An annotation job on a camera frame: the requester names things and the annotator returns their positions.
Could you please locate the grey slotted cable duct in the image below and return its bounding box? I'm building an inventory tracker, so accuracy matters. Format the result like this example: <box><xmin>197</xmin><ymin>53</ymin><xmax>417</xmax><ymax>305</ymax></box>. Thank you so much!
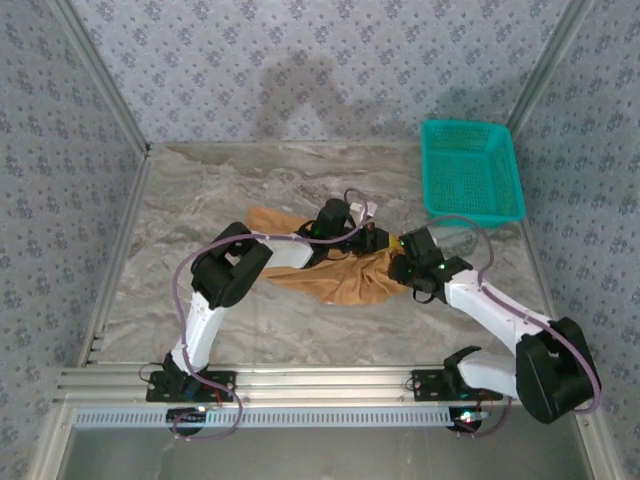
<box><xmin>73</xmin><ymin>405</ymin><xmax>464</xmax><ymax>430</ymax></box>

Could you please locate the tan t-shirt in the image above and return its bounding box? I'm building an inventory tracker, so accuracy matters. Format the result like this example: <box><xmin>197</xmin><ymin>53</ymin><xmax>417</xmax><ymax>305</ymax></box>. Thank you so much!
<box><xmin>247</xmin><ymin>206</ymin><xmax>416</xmax><ymax>307</ymax></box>

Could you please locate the aluminium mounting rail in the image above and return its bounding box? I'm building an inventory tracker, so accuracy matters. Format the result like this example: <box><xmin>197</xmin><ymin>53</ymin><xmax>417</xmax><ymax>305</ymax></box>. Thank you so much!
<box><xmin>55</xmin><ymin>366</ymin><xmax>599</xmax><ymax>404</ymax></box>

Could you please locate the teal plastic basket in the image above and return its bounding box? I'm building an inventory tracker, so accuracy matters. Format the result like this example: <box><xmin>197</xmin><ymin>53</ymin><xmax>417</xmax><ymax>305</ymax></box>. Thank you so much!
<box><xmin>420</xmin><ymin>119</ymin><xmax>526</xmax><ymax>230</ymax></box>

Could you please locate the aluminium frame post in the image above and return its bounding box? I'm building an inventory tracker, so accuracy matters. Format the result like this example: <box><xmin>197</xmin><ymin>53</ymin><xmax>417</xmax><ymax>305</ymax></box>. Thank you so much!
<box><xmin>504</xmin><ymin>0</ymin><xmax>599</xmax><ymax>139</ymax></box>
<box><xmin>49</xmin><ymin>0</ymin><xmax>154</xmax><ymax>154</ymax></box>

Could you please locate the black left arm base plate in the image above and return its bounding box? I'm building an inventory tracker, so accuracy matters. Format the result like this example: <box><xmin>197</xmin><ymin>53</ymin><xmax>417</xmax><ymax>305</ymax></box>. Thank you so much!
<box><xmin>145</xmin><ymin>370</ymin><xmax>237</xmax><ymax>403</ymax></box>

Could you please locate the black controller board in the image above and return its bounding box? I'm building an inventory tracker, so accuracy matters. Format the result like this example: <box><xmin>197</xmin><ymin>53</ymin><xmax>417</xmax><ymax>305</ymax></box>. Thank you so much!
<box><xmin>447</xmin><ymin>407</ymin><xmax>491</xmax><ymax>432</ymax></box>
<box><xmin>166</xmin><ymin>407</ymin><xmax>209</xmax><ymax>426</ymax></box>

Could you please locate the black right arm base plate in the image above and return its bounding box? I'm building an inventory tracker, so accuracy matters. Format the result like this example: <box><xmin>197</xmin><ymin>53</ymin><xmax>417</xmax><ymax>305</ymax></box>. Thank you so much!
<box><xmin>410</xmin><ymin>368</ymin><xmax>504</xmax><ymax>403</ymax></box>

